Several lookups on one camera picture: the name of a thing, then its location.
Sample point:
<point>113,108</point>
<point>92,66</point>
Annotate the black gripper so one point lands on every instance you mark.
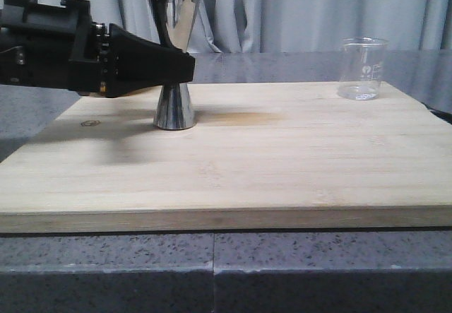
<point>61,47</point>

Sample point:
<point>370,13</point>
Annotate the silver steel jigger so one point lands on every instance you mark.
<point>174,21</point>

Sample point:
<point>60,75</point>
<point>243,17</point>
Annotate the clear glass beaker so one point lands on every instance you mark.
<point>362,68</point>

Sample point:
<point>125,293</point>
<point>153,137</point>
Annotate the grey curtain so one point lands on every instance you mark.
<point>244,26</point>

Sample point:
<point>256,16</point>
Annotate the light wooden cutting board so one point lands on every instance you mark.
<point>262,155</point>

